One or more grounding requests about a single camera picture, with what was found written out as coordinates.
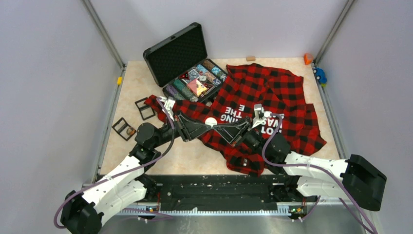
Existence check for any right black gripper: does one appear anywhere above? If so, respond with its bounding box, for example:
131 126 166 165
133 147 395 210
213 116 270 159

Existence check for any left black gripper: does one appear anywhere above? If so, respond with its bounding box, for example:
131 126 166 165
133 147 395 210
152 109 211 148

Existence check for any black square brooch box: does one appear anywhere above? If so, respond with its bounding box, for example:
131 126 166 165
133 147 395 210
134 97 155 121

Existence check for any red black plaid shirt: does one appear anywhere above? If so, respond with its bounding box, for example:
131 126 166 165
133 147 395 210
144 63 327 177

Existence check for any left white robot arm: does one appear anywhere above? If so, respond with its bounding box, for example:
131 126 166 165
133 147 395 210
55 113 218 234

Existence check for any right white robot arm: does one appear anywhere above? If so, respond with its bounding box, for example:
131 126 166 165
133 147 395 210
206 117 387 212

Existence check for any pink yellow card packet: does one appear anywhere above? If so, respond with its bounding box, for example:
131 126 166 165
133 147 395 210
187 79 207 97

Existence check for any black open chip case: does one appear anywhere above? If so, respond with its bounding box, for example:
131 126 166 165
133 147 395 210
143 22 227 104

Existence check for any small wooden block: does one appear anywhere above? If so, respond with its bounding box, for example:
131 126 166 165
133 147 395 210
245 56 256 61

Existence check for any blue toy car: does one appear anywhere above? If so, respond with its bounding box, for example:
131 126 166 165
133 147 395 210
313 67 327 87

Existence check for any orange small object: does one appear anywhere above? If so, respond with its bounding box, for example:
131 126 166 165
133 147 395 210
303 53 314 65

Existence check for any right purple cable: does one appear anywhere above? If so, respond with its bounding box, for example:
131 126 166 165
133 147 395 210
261 114 378 234

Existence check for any purple cable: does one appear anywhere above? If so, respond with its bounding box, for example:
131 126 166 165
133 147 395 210
53 97 176 230
261 114 378 234

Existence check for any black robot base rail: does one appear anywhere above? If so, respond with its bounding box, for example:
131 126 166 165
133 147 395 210
138 175 317 213

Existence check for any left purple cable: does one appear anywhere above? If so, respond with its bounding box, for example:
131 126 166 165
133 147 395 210
53 97 176 230

